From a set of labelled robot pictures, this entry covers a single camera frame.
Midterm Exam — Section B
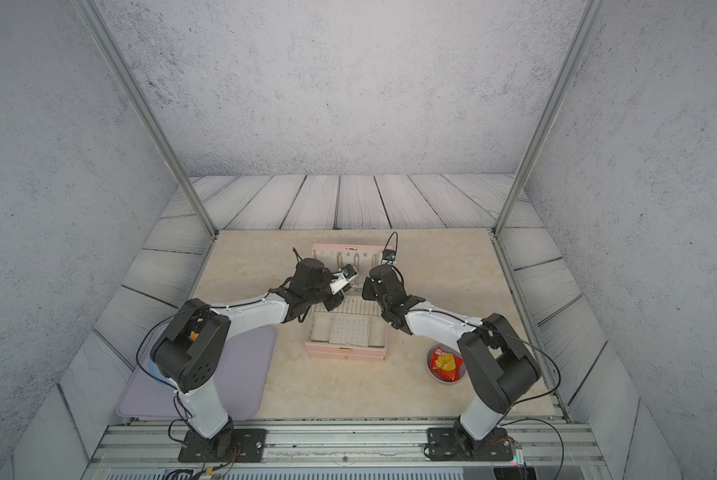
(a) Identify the aluminium frame post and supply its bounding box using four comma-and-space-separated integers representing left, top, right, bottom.
493, 0, 607, 238
74, 0, 218, 240

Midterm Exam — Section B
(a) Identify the left aluminium frame post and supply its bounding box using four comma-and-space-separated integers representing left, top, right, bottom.
74, 0, 218, 240

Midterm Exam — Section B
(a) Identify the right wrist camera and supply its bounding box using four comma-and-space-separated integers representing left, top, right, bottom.
381, 249, 397, 265

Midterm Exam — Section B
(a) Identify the red yellow snack packet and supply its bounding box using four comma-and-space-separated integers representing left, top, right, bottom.
429, 346, 463, 383

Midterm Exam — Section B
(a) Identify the lavender mat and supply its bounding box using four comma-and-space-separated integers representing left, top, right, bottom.
116, 327, 276, 421

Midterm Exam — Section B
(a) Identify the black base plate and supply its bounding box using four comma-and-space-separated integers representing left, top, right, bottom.
423, 427, 516, 462
178, 428, 268, 464

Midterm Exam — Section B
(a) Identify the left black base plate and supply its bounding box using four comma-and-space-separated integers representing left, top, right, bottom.
178, 428, 268, 464

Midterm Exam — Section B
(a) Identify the pink jewelry box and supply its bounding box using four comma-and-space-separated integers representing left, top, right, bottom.
304, 243, 389, 362

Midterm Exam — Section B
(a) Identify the right aluminium frame post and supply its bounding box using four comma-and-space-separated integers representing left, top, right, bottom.
493, 0, 607, 238

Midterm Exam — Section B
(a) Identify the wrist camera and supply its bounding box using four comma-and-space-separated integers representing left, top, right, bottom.
381, 249, 397, 265
330, 264, 359, 295

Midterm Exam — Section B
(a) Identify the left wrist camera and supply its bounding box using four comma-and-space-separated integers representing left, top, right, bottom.
330, 264, 359, 295

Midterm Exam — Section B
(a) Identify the blue plate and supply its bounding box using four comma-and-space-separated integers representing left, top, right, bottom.
148, 360, 160, 377

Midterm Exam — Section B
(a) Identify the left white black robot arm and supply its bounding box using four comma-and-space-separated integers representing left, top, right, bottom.
150, 258, 358, 441

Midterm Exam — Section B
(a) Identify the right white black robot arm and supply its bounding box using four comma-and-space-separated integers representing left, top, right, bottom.
363, 265, 541, 448

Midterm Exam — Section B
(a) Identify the aluminium front rail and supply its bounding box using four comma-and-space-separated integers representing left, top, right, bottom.
78, 419, 615, 480

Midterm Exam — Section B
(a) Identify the pink bowl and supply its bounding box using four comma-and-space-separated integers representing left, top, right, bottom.
426, 344, 467, 384

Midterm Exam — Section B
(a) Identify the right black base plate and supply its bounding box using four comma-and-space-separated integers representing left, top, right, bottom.
423, 427, 516, 462

